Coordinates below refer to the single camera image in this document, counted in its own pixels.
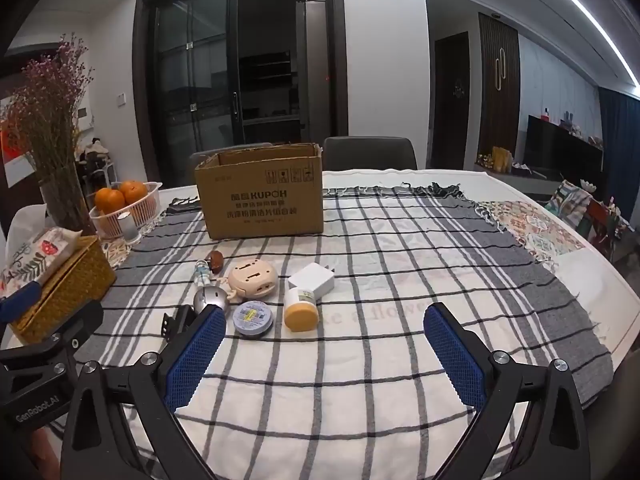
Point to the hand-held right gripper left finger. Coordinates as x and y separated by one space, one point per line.
192 355

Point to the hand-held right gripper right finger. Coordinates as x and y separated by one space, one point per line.
455 360

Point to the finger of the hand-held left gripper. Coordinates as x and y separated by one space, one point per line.
75 330
17 302

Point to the black plastic clip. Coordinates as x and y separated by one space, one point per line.
177 325

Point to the round grey-blue tin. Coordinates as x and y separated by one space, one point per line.
252 319

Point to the beige round device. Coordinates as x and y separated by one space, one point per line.
252 277

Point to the white jar with yellow lid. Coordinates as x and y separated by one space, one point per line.
300 315

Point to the white power adapter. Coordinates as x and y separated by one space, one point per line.
312 277

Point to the brown cardboard box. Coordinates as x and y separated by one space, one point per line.
260 205

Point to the person's left forearm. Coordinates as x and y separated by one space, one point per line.
42 452

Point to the woven wicker tissue box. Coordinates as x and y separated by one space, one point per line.
70 290

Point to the printed tissue pack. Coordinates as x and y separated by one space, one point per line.
37 257

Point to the silver egg-shaped device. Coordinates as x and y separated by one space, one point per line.
210 297

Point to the white astronaut figure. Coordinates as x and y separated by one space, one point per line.
203 274

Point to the small brown wooden piece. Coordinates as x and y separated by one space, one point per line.
216 261

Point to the grey white plaid tablecloth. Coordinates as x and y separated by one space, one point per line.
350 360

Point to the small white cup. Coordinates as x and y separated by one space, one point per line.
126 230

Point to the glass vase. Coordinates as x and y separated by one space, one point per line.
65 200

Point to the orange fruit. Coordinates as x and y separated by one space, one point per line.
135 191
110 200

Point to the white plastic basket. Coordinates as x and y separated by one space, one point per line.
142 210

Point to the colourful patterned cloth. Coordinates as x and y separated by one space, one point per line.
530 235

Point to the white stool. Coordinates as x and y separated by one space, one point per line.
95 165

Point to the television cabinet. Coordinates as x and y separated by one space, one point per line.
520 177

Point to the chair with striped cloth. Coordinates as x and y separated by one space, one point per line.
585 215

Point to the dried pink flower bouquet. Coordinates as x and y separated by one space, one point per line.
50 105

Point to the yellow gift box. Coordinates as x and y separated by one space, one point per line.
502 159

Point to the grey dining chair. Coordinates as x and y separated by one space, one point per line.
370 152

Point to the black television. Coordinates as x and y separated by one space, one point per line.
560 147

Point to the blue curtain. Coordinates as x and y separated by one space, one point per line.
620 160

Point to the dark wooden door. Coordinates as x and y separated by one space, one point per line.
450 100

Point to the glass sliding door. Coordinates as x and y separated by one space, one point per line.
210 75

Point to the ceiling light strip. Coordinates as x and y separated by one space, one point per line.
585 15

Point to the red wall poster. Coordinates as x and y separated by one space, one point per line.
12 150

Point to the white wall panel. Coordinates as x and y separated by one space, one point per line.
85 117

